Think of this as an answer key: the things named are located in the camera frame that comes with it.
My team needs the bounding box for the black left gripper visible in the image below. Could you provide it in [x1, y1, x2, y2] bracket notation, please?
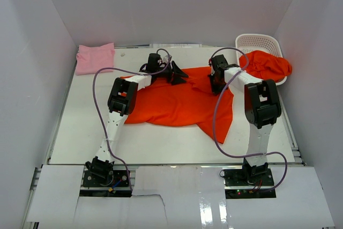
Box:
[155, 61, 188, 86]

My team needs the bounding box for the orange t shirt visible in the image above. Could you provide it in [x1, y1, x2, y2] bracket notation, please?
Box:
[126, 67, 234, 144]
[238, 50, 293, 82]

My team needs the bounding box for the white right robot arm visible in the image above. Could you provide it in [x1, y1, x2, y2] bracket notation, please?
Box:
[209, 64, 281, 186]

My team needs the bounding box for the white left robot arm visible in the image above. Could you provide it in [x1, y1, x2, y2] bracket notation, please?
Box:
[86, 57, 188, 186]

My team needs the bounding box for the white perforated plastic basket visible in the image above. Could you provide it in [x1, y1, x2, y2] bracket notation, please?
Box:
[235, 34, 287, 85]

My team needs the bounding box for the folded pink t shirt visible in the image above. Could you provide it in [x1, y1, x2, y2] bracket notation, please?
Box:
[75, 43, 115, 76]

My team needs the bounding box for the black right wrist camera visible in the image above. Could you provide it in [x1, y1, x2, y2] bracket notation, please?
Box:
[211, 54, 228, 70]

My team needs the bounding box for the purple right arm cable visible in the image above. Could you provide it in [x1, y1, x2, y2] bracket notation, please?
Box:
[208, 47, 289, 192]

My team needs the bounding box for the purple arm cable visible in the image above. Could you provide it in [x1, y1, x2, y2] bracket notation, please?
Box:
[208, 47, 289, 192]
[92, 48, 173, 191]

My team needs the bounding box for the white paper strip at wall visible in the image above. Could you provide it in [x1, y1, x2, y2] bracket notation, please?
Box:
[149, 43, 203, 48]

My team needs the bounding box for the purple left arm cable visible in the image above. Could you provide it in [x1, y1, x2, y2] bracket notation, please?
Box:
[92, 48, 173, 191]

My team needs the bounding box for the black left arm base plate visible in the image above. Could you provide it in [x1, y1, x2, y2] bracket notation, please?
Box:
[79, 170, 132, 198]

